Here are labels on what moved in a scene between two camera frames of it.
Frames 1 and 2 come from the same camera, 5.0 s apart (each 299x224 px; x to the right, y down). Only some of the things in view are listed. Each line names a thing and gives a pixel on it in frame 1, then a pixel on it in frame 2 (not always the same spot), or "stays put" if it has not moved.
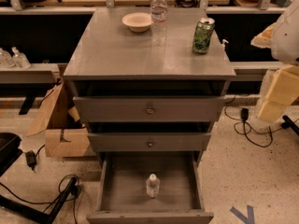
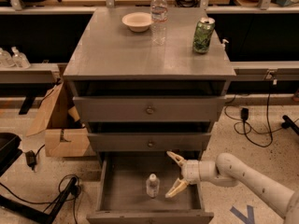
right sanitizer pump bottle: [20, 60] stays put
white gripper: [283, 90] -> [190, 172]
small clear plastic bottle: [152, 186] stays put
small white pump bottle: [223, 45] stays put
